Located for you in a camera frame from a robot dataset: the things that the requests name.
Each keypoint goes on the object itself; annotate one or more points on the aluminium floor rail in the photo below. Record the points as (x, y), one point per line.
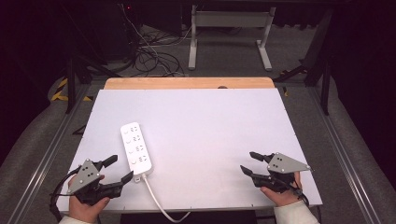
(46, 158)
(342, 161)

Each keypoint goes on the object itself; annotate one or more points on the wooden table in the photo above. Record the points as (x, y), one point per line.
(186, 83)

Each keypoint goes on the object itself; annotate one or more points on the white board table cover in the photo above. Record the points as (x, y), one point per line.
(202, 140)

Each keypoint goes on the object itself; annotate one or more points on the white metal stand frame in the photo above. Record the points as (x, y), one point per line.
(230, 19)

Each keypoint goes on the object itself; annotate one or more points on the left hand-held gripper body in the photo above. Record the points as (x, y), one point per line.
(85, 174)

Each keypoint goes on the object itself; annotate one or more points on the white power strip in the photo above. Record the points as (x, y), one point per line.
(136, 149)

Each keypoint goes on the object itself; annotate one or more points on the black metal stand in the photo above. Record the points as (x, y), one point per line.
(71, 84)
(325, 77)

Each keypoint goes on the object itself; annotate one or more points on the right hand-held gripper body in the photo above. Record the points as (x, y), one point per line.
(283, 165)

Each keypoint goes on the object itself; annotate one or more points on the person's left hand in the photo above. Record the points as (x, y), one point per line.
(85, 211)

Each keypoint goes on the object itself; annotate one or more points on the yellow black hazard tape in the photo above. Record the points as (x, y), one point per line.
(59, 95)

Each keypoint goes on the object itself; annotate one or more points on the person's right hand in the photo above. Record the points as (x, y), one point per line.
(286, 199)

